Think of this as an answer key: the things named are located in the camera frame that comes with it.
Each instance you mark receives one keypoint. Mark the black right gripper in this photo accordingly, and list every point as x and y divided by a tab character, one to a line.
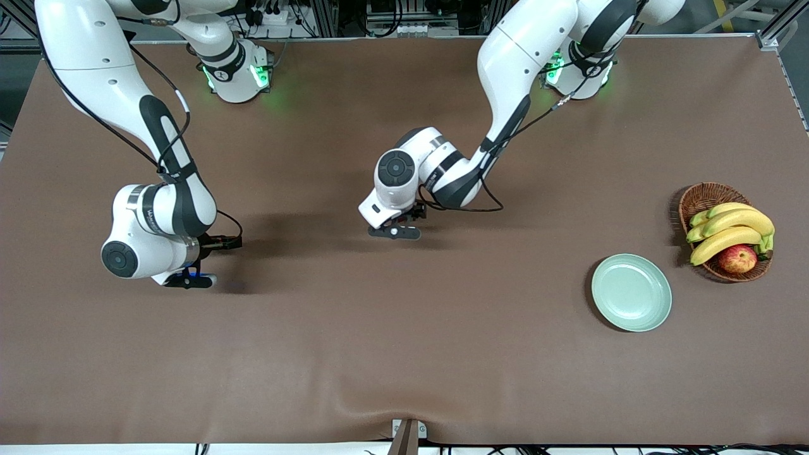
213	243

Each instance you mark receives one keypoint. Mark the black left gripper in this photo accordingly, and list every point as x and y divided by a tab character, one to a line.
416	213

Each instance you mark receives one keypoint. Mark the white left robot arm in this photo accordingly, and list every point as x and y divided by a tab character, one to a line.
518	57

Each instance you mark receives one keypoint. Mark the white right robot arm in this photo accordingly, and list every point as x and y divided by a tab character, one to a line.
107	76

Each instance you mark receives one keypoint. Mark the pale green round plate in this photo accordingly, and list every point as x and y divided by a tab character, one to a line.
632	292

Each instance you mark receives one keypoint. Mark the brown table mat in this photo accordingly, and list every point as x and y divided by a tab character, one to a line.
404	347

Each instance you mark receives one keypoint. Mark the white terminal strip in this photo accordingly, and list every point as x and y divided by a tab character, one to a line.
414	29

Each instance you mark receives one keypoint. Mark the white power strip with plugs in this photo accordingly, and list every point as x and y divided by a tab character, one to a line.
272	16

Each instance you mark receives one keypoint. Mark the yellow banana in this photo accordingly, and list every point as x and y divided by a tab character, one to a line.
698	218
739	220
727	207
695	234
723	243

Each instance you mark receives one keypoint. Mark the brown wicker basket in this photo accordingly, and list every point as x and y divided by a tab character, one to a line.
701	197

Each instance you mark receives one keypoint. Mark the red yellow apple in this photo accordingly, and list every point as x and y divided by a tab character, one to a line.
737	259

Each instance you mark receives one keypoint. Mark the aluminium frame post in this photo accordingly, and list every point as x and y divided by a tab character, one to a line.
19	16
780	28

